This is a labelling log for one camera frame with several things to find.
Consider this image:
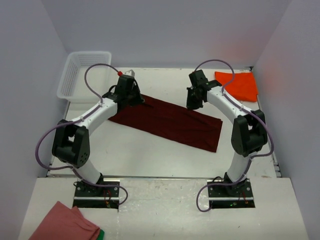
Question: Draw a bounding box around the dark red t-shirt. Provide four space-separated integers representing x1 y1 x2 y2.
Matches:
109 95 223 153

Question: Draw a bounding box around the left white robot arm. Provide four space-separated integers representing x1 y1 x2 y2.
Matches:
52 73 145 197

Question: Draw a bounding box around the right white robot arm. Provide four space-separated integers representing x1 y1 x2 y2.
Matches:
186 70 268 197

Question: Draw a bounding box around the folded orange t-shirt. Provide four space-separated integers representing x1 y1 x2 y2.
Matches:
225 72 259 102

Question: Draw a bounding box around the white plastic basket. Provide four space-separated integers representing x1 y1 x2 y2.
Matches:
56 51 112 104

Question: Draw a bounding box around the pink folded t-shirt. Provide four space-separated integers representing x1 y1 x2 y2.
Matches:
30 201 100 240

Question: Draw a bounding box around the green cloth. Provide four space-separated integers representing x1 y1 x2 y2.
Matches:
96 229 105 240

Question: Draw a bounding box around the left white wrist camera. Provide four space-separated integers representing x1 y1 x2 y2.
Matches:
117 69 135 78

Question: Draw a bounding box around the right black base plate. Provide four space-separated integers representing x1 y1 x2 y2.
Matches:
207 178 256 209

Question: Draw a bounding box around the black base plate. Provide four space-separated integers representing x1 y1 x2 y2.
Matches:
72 178 120 210
207 178 256 209

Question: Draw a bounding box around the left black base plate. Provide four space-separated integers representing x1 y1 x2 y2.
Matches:
72 178 120 210

